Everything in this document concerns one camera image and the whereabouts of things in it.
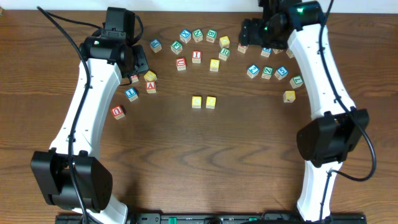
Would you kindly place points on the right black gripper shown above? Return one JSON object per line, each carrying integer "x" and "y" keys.
{"x": 249, "y": 35}

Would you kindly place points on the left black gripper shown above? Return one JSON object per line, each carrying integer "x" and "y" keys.
{"x": 138, "y": 62}

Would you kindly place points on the blue L block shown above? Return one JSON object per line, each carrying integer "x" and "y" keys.
{"x": 266, "y": 52}

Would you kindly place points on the green R block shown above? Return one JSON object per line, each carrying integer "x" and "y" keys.
{"x": 224, "y": 53}

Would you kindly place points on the yellow C block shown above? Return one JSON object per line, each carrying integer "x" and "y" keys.
{"x": 196, "y": 102}

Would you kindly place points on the yellow O block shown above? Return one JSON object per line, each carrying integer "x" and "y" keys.
{"x": 210, "y": 102}

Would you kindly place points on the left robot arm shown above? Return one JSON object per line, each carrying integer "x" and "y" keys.
{"x": 69, "y": 174}

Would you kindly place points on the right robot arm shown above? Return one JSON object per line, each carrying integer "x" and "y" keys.
{"x": 336, "y": 124}

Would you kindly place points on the red Y block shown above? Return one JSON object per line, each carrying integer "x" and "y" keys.
{"x": 134, "y": 78}

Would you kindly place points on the yellow block left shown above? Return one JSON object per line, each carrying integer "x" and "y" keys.
{"x": 150, "y": 76}

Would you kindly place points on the yellow M block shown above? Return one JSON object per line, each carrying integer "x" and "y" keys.
{"x": 277, "y": 51}

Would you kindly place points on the blue D block upper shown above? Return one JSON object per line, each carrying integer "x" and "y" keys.
{"x": 289, "y": 53}

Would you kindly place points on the blue P block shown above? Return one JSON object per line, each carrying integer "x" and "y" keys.
{"x": 156, "y": 45}

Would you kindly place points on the red A block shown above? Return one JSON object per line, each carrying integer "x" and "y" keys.
{"x": 151, "y": 87}

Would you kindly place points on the blue T block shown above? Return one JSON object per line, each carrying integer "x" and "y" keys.
{"x": 131, "y": 94}

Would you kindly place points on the red I block right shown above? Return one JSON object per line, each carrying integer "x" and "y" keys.
{"x": 242, "y": 48}

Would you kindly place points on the red i block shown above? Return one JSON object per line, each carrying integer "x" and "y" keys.
{"x": 242, "y": 48}
{"x": 196, "y": 56}

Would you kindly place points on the green Z block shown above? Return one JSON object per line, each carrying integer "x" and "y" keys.
{"x": 267, "y": 73}

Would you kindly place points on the blue 5 block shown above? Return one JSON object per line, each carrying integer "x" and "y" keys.
{"x": 281, "y": 73}

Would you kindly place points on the green F block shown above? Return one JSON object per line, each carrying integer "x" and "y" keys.
{"x": 176, "y": 47}

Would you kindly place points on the blue 2 block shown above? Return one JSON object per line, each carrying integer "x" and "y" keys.
{"x": 252, "y": 71}

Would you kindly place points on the red U block centre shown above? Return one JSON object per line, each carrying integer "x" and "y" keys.
{"x": 181, "y": 64}

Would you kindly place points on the red u block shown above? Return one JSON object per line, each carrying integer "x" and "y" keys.
{"x": 118, "y": 112}
{"x": 181, "y": 64}

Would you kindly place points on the yellow block top centre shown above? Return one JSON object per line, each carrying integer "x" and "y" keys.
{"x": 224, "y": 42}

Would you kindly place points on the red U block lower left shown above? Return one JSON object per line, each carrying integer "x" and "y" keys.
{"x": 118, "y": 112}

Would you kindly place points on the green T block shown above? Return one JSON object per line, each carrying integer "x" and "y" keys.
{"x": 296, "y": 82}

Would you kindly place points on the blue X block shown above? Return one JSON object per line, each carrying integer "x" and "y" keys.
{"x": 185, "y": 36}

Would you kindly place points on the red I block centre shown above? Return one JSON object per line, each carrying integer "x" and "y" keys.
{"x": 196, "y": 56}

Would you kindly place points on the green B block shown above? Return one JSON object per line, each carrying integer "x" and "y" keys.
{"x": 211, "y": 35}

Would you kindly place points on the yellow block lower right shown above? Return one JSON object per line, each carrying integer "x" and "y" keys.
{"x": 289, "y": 96}

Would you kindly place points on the yellow S block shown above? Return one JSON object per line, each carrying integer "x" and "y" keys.
{"x": 214, "y": 65}

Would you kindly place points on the green N block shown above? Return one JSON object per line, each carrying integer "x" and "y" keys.
{"x": 197, "y": 35}

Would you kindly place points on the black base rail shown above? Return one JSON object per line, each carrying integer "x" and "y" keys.
{"x": 211, "y": 218}

